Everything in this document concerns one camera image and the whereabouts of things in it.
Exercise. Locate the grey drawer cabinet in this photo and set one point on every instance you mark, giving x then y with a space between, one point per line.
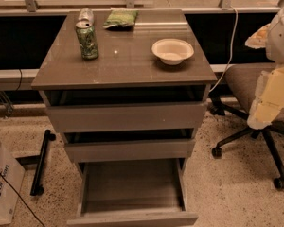
125 72

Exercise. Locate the white cardboard box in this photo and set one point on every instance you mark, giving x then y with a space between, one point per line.
10 172

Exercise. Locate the green soda can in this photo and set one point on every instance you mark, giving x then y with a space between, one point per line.
87 39

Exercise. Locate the white paper bowl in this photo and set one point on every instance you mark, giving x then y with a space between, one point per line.
172 51

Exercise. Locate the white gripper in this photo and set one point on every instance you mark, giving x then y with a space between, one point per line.
282 38

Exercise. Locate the top drawer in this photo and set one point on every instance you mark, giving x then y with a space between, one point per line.
126 117

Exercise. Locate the drawer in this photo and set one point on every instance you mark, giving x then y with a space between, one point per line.
129 150
126 117
142 193

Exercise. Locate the black bar on floor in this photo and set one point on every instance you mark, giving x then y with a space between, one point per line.
36 188

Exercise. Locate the bottom drawer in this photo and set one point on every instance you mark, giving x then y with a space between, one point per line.
142 193

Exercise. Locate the middle drawer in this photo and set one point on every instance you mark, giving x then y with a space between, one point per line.
129 150

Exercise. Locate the green snack bag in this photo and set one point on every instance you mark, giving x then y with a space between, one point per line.
121 18

